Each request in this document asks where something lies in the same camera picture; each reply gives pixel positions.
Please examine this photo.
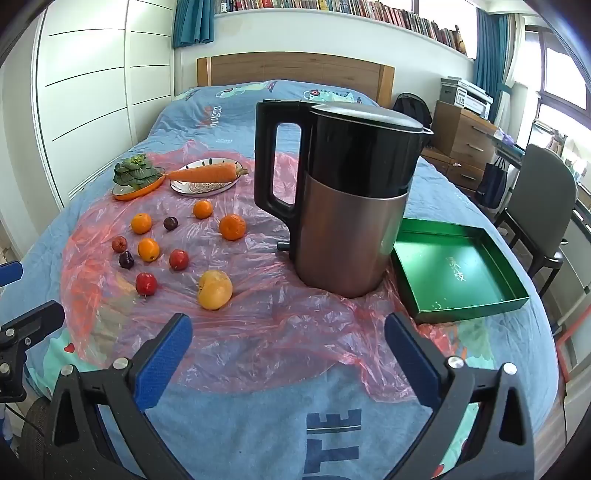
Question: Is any orange oval plate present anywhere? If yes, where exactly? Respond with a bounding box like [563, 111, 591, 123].
[112, 167, 167, 202]

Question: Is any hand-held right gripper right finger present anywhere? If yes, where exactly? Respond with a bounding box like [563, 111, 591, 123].
[384, 312, 536, 480]

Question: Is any white patterned plate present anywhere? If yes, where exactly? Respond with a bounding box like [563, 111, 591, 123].
[170, 159, 243, 196]

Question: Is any red framed mirror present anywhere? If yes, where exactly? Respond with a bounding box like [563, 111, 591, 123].
[553, 302, 591, 384]

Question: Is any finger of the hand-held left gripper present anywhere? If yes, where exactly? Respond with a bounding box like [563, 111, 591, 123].
[0, 261, 24, 288]
[0, 300, 66, 346]

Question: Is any low wooden nightstand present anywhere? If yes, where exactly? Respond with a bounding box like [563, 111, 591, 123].
[420, 147, 488, 195]

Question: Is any green tray box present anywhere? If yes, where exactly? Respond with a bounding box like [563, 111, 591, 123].
[392, 218, 530, 325]

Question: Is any green bok choy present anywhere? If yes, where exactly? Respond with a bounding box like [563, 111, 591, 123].
[113, 154, 161, 190]

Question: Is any grey chair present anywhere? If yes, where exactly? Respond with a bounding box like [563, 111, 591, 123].
[494, 144, 579, 296]

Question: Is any large rough-skinned mandarin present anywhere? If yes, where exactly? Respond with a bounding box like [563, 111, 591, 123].
[218, 213, 247, 241]

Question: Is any pink plastic sheet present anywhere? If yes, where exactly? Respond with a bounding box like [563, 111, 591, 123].
[60, 147, 458, 402]

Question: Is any carrot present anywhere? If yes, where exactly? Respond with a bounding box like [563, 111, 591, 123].
[166, 162, 249, 184]

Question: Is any black and steel electric kettle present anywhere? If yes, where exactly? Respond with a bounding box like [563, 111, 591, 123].
[254, 99, 435, 299]

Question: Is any row of books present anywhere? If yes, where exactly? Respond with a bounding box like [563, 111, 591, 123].
[215, 0, 468, 57]

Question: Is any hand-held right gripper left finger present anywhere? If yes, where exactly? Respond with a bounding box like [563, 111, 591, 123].
[46, 313, 194, 480]

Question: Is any white printer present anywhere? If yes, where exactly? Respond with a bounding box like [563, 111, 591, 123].
[440, 78, 494, 118]

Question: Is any wooden drawer cabinet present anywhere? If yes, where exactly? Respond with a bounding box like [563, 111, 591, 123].
[433, 100, 502, 160]

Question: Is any wooden headboard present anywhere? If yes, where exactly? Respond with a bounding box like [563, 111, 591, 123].
[197, 52, 396, 108]

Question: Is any dark tote bag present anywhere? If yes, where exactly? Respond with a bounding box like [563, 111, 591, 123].
[475, 157, 511, 208]

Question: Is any teal curtain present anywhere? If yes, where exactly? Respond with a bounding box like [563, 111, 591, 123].
[172, 0, 215, 49]
[473, 7, 515, 125]

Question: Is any black backpack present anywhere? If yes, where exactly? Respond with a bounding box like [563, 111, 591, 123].
[392, 93, 434, 132]

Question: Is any white wardrobe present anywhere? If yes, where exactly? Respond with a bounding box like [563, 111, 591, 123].
[31, 0, 176, 208]

